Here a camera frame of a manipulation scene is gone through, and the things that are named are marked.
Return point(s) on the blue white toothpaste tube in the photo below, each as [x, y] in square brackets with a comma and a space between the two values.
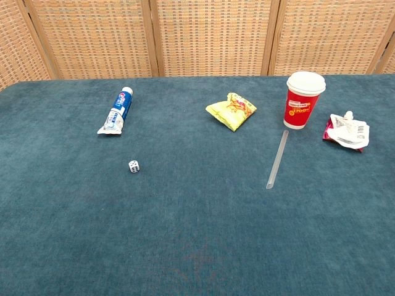
[117, 112]

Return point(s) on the crumpled white spout pouch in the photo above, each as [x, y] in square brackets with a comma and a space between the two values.
[348, 131]

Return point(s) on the yellow snack bag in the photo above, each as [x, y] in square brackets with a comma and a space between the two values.
[231, 112]

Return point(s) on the white die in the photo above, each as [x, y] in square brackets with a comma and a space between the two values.
[133, 166]

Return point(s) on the woven bamboo folding screen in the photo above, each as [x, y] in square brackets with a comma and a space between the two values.
[197, 35]

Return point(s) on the red paper cup white lid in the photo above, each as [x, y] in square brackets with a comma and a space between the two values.
[301, 103]

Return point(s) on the teal table cloth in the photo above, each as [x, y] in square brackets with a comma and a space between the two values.
[197, 191]

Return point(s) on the clear plastic straw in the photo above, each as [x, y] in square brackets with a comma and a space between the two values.
[277, 158]

